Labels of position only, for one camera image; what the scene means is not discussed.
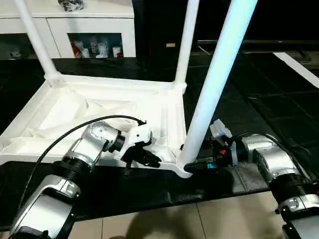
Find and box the black box with label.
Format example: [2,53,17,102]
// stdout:
[133,0,223,71]

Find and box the red white bottle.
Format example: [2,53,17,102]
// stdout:
[72,41,82,58]

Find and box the black work mat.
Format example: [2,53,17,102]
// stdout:
[0,51,319,221]

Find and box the white flat strip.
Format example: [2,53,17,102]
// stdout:
[271,51,319,88]

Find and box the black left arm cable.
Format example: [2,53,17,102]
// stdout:
[18,115,147,210]

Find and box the black long rail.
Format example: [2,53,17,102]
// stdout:
[196,39,319,47]

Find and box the white plastic table top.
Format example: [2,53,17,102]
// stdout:
[0,74,195,179]

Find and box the dark crumpled bundle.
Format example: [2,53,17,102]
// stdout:
[58,0,85,12]

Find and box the white glass door cabinet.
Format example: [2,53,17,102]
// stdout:
[0,0,137,60]

